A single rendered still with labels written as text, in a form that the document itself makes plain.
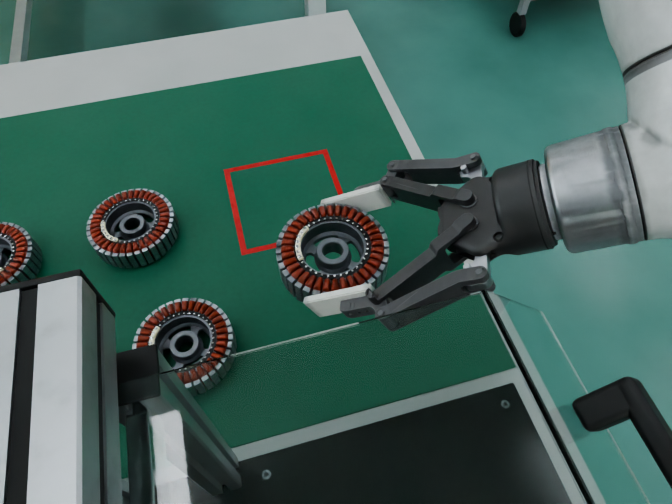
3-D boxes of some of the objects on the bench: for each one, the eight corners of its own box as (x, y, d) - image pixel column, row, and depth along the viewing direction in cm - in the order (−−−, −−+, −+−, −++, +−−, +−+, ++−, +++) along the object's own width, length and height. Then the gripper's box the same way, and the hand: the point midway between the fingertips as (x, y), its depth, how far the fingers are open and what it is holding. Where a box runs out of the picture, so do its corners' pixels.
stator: (237, 306, 63) (232, 291, 60) (237, 394, 57) (231, 382, 54) (146, 314, 63) (136, 300, 60) (136, 404, 57) (124, 394, 53)
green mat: (360, 56, 92) (360, 55, 92) (515, 368, 59) (516, 367, 59) (-228, 158, 78) (-229, 157, 78) (-450, 641, 45) (-453, 642, 45)
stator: (153, 191, 74) (145, 173, 71) (195, 238, 69) (189, 221, 66) (81, 232, 70) (69, 215, 67) (121, 285, 65) (110, 270, 62)
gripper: (581, 354, 37) (324, 379, 48) (544, 134, 50) (349, 191, 61) (561, 307, 32) (278, 346, 43) (526, 75, 45) (316, 149, 56)
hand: (336, 252), depth 51 cm, fingers closed on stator, 11 cm apart
